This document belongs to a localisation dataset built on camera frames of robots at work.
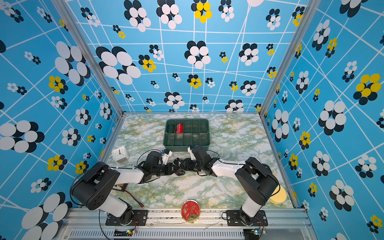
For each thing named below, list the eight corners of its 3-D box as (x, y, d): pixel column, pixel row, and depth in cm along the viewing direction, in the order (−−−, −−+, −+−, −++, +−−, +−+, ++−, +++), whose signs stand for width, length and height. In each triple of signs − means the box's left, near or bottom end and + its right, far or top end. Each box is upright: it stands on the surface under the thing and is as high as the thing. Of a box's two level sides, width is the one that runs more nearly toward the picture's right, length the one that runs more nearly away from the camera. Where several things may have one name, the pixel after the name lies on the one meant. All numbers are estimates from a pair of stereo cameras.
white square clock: (115, 164, 95) (113, 162, 92) (113, 153, 100) (111, 150, 97) (129, 158, 97) (127, 156, 94) (126, 147, 102) (124, 145, 100)
